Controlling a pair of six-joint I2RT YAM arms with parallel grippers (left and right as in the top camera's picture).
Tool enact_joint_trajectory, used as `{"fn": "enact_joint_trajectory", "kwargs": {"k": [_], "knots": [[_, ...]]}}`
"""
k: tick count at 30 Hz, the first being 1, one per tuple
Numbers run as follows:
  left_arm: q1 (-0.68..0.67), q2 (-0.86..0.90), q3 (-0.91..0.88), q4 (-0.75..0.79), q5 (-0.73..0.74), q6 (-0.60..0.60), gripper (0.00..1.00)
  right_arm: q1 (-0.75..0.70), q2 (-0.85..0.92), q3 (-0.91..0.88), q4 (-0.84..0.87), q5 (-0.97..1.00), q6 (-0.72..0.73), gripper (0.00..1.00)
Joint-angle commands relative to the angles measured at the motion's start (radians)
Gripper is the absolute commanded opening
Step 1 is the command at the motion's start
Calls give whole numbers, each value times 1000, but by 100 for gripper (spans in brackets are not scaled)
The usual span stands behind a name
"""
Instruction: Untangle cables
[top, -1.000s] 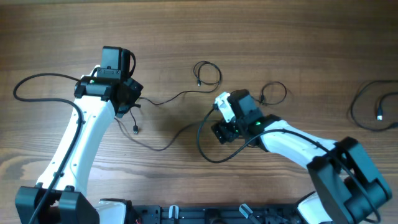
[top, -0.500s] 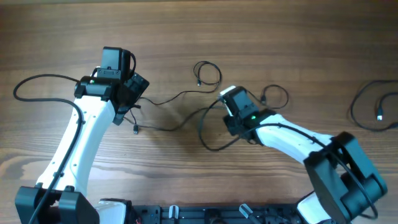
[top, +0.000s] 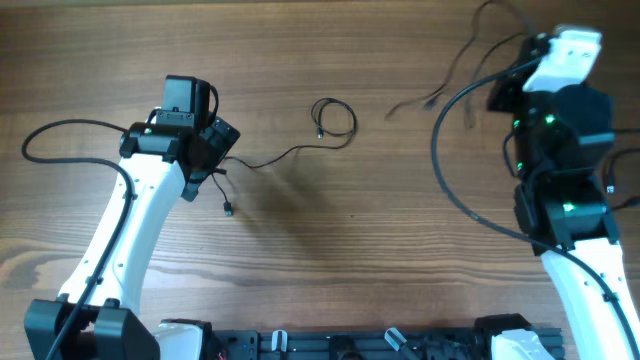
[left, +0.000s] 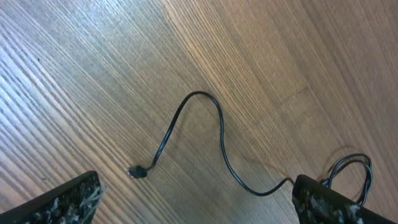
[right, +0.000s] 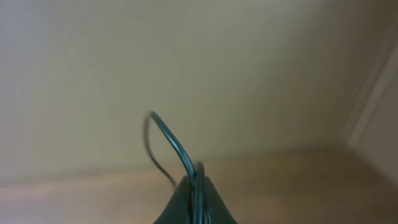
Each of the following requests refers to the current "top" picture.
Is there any thick black USB cable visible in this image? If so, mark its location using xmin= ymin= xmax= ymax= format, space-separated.
xmin=599 ymin=127 xmax=640 ymax=212

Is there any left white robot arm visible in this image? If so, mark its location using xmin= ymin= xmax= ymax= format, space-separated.
xmin=24 ymin=75 xmax=240 ymax=359

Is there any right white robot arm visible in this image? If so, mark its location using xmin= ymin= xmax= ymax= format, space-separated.
xmin=487 ymin=27 xmax=639 ymax=359

